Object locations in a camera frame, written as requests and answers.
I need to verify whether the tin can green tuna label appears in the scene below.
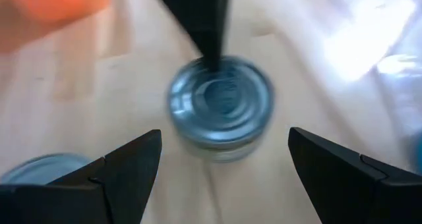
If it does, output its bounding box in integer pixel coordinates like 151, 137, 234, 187
0, 153, 93, 185

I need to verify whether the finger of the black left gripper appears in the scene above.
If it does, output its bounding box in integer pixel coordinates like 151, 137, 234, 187
144, 0, 235, 72

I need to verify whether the clear plastic bin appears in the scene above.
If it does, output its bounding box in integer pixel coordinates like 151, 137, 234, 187
309, 0, 422, 146

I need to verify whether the tin can white food label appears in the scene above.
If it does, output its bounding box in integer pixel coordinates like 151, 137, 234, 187
166, 55, 276, 164

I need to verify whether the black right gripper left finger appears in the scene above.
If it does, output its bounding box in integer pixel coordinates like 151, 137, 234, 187
0, 129, 162, 224

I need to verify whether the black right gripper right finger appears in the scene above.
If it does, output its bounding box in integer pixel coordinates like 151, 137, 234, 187
288, 127, 422, 224

